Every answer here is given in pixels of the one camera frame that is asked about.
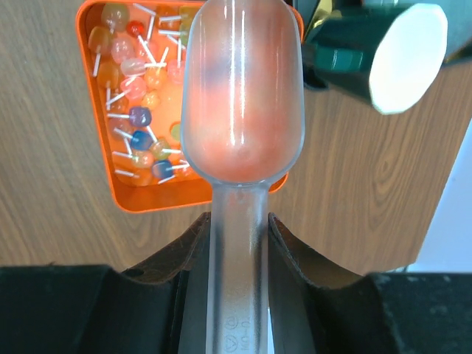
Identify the clear plastic scoop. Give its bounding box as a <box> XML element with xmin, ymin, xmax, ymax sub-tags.
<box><xmin>181</xmin><ymin>1</ymin><xmax>305</xmax><ymax>353</ymax></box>

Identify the dark green mug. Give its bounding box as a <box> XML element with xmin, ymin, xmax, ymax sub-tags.
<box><xmin>302</xmin><ymin>4</ymin><xmax>448</xmax><ymax>115</ymax></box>

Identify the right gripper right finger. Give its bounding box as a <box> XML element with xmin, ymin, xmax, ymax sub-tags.
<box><xmin>268</xmin><ymin>214</ymin><xmax>471</xmax><ymax>353</ymax></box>

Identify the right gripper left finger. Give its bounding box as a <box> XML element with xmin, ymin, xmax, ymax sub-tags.
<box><xmin>1</xmin><ymin>213</ymin><xmax>210</xmax><ymax>353</ymax></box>

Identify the orange tray of lollipops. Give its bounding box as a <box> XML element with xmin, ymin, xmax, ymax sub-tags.
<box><xmin>75</xmin><ymin>0</ymin><xmax>306</xmax><ymax>215</ymax></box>

